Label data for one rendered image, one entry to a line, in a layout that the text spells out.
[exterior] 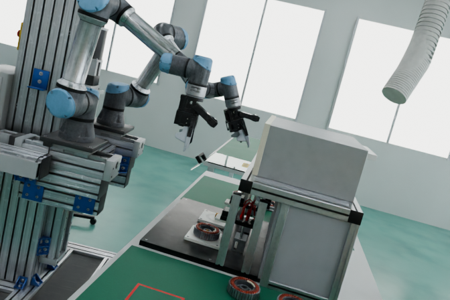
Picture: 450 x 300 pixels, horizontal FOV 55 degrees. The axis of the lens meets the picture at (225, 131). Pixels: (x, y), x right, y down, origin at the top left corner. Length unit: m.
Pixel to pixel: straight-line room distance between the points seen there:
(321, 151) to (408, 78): 1.34
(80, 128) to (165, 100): 4.91
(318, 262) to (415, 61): 1.66
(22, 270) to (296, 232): 1.40
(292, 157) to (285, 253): 0.35
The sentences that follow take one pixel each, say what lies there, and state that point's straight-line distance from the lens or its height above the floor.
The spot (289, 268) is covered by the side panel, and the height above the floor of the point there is 0.84.
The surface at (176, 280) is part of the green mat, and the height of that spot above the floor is 0.75.
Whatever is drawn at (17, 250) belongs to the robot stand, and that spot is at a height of 0.40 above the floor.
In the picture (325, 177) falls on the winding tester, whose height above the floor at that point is 1.18.
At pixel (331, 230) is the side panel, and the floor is 1.02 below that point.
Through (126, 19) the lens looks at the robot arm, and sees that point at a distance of 1.82.
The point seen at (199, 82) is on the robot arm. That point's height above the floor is 1.41.
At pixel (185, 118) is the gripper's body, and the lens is 1.61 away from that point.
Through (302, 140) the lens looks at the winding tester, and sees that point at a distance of 1.62.
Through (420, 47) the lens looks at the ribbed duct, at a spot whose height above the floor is 1.90.
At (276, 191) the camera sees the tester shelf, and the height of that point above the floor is 1.10.
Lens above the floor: 1.48
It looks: 8 degrees down
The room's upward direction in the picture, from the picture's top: 14 degrees clockwise
